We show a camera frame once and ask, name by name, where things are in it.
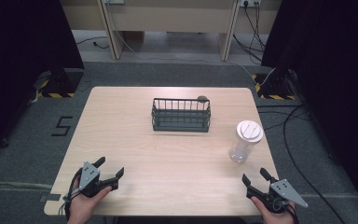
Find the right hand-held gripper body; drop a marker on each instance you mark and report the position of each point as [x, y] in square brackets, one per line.
[278, 194]

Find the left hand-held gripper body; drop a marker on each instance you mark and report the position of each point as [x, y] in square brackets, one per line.
[89, 180]

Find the clear bottle with white lid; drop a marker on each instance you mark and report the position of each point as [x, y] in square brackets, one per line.
[245, 140]

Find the person's right hand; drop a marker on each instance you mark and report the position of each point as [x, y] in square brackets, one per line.
[270, 214]

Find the person's left hand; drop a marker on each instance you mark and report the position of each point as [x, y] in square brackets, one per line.
[85, 205]

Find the grey tape strip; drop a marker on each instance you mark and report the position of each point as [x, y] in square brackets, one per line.
[50, 197]

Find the yellow black striped stand base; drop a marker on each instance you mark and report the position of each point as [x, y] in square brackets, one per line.
[56, 88]
[273, 88]

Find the small grey round object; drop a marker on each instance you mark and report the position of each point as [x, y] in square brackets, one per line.
[202, 99]

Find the black curtain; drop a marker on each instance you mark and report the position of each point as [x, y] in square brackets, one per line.
[335, 77]
[21, 62]

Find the beige wooden desk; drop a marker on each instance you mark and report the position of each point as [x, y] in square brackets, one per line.
[169, 23]

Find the white wall socket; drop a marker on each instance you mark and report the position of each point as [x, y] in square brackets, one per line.
[250, 2]

